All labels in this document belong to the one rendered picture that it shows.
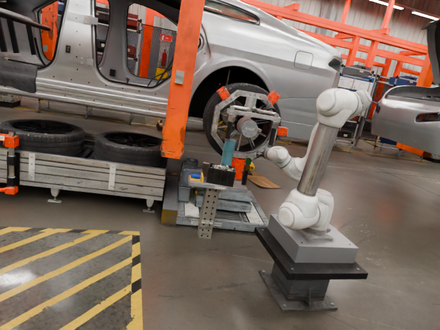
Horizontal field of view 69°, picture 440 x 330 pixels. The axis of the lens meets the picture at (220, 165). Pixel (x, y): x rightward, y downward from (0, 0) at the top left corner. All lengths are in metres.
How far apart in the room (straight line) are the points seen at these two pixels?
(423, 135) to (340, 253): 2.73
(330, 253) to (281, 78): 1.74
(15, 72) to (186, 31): 1.55
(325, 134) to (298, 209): 0.40
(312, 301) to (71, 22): 2.77
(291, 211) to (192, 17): 1.51
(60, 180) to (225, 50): 1.76
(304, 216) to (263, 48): 1.78
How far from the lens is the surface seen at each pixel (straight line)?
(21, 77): 3.23
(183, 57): 2.44
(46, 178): 2.85
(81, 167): 2.74
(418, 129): 4.50
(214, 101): 2.64
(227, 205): 2.82
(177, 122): 2.47
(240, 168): 2.69
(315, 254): 1.91
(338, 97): 1.58
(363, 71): 8.13
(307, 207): 1.71
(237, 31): 3.03
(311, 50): 3.21
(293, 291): 2.03
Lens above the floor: 1.20
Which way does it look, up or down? 15 degrees down
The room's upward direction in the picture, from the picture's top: 10 degrees clockwise
